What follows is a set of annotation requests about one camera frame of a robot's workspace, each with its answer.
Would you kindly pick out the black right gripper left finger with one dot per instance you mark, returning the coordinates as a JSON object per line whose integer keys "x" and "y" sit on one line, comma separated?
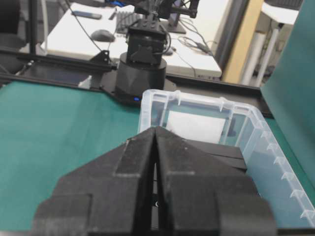
{"x": 108, "y": 196}

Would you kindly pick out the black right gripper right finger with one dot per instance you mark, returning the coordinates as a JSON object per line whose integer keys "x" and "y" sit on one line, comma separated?
{"x": 202, "y": 196}

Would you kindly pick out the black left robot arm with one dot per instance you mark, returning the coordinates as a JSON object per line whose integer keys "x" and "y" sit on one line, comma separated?
{"x": 142, "y": 67}

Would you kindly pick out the clear plastic storage case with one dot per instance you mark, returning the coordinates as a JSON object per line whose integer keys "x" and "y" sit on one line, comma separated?
{"x": 211, "y": 120}

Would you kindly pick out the green side panel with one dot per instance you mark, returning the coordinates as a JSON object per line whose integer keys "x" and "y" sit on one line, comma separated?
{"x": 290, "y": 92}

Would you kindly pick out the black computer mouse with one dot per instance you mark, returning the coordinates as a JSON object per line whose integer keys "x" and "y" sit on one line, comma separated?
{"x": 102, "y": 35}

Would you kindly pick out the black monitor stand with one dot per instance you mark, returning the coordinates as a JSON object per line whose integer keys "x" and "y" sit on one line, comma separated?
{"x": 172, "y": 24}

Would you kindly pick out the white desk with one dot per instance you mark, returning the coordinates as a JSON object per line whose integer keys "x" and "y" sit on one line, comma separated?
{"x": 84, "y": 31}

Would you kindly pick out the black keyboard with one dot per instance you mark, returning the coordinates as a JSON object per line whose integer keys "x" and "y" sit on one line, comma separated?
{"x": 124, "y": 19}

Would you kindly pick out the black smartphone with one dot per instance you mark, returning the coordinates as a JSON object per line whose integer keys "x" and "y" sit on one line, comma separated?
{"x": 87, "y": 15}

